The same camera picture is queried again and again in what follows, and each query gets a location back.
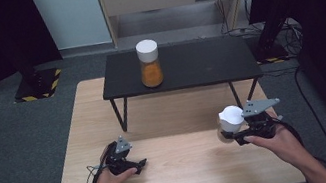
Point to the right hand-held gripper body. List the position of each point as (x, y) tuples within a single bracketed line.
[(259, 121)]

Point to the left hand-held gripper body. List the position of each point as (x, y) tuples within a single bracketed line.
[(117, 158)]

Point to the white cup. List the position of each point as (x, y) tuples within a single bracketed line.
[(231, 120)]

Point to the black metal shelf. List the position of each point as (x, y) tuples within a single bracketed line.
[(199, 61)]

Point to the orange powder jar lid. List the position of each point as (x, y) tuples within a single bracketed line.
[(150, 66)]

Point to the person's right hand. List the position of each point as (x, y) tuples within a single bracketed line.
[(282, 145)]

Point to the black stand striped base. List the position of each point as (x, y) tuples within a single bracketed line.
[(38, 84), (270, 48)]

